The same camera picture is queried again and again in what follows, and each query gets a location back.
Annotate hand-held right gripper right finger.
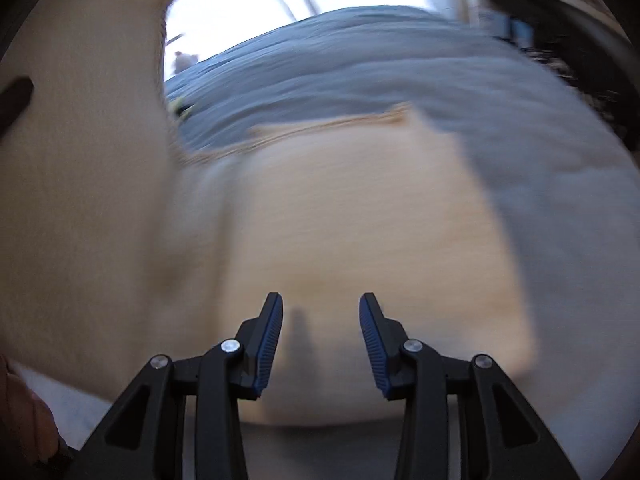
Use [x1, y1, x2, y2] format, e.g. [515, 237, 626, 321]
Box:
[359, 291, 581, 480]

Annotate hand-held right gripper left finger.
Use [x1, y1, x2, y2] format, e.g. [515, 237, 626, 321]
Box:
[65, 291, 285, 480]

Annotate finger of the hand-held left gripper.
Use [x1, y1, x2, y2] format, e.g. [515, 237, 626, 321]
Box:
[0, 76, 35, 136]

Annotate person's left forearm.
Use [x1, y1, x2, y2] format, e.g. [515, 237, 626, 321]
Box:
[0, 355, 61, 466]

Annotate small plush toy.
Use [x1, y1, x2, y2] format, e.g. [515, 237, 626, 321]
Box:
[172, 50, 201, 73]

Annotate grey bed blanket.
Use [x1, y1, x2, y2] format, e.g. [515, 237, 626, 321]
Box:
[10, 5, 640, 480]

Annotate black and white patterned cloth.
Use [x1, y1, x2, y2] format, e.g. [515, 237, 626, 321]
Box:
[520, 45, 636, 146]

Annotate blue and white storage boxes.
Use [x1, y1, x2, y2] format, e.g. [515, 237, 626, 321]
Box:
[500, 15, 536, 50]

